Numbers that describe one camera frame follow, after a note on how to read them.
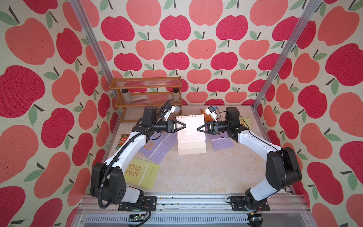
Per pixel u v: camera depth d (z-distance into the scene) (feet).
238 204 2.41
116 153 1.53
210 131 2.36
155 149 3.12
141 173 2.75
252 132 2.03
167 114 2.30
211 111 2.36
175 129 2.24
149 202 2.46
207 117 2.39
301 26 2.51
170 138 3.23
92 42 2.69
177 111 3.65
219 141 3.23
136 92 3.78
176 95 3.23
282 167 1.50
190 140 2.40
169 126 2.18
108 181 1.36
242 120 3.67
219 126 2.35
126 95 3.23
